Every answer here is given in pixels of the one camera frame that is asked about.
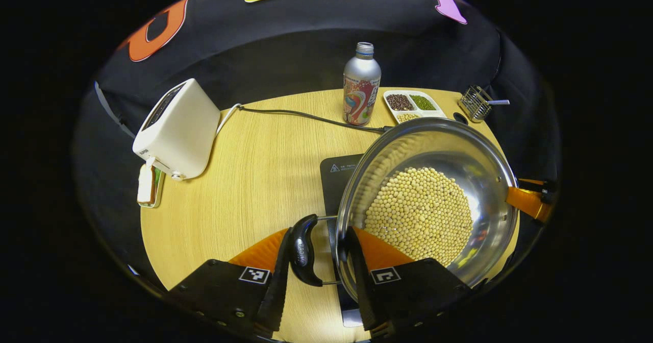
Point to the white toaster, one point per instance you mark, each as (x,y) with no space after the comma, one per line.
(181,131)

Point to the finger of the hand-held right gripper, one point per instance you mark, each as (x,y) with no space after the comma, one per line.
(528,202)
(546,185)

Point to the black induction cooktop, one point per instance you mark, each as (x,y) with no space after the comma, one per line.
(339,179)

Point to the sandwich with lettuce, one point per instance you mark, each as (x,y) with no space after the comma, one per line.
(146,185)

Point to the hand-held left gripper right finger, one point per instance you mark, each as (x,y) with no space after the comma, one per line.
(418,287)

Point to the white divided bean tray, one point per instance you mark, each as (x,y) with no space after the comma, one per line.
(414,105)

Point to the silver printed drink bottle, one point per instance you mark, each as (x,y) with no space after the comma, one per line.
(361,85)

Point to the pile of yellow soybeans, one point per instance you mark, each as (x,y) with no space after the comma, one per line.
(418,215)

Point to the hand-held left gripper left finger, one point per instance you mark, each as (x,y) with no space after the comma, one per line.
(224,287)

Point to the white rectangular plate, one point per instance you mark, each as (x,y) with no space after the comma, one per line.
(159,190)

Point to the stainless steel pot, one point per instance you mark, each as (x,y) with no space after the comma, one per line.
(433,139)

